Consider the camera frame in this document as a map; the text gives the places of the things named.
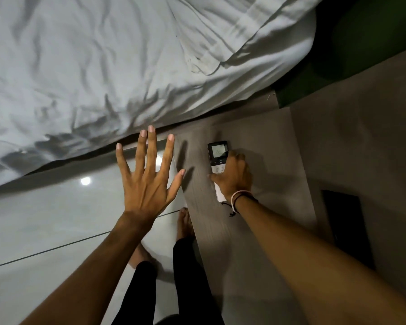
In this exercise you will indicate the person's left little finger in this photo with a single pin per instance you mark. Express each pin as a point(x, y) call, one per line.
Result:
point(122, 160)

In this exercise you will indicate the person's left thumb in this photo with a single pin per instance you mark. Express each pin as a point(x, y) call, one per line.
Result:
point(176, 184)

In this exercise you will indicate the white remote control with display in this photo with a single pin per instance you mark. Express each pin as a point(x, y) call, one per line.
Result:
point(218, 155)

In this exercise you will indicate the black rectangular object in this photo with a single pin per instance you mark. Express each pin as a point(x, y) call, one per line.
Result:
point(348, 226)

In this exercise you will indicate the person's right thumb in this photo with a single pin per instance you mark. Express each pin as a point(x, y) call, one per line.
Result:
point(216, 178)

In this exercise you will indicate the pink wrist band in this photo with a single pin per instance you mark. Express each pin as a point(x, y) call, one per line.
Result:
point(236, 196)

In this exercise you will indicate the person's right forearm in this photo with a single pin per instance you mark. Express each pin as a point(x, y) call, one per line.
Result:
point(308, 260)

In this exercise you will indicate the black trousers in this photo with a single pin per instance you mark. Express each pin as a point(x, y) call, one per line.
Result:
point(193, 284)

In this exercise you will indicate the person's left middle finger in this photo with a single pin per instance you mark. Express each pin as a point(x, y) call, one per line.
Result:
point(151, 147)

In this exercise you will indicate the person's left forearm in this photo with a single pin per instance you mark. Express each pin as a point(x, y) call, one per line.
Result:
point(98, 267)

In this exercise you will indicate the person's foot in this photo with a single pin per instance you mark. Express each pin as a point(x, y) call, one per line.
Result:
point(140, 255)
point(184, 225)

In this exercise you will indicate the dark green headboard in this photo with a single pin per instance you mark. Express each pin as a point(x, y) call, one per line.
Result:
point(352, 37)

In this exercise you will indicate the person's left foot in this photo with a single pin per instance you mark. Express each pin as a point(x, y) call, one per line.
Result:
point(140, 255)

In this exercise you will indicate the person's right hand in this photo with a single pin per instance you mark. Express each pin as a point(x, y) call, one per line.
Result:
point(236, 177)

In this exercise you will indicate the person's left hand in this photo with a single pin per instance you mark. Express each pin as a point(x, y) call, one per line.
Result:
point(145, 189)

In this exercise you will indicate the person's right foot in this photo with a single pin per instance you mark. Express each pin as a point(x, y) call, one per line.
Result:
point(184, 225)

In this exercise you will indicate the white pillow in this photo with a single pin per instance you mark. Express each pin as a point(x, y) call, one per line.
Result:
point(230, 27)

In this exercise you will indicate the white crumpled bed sheet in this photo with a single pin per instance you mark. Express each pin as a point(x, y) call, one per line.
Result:
point(88, 71)

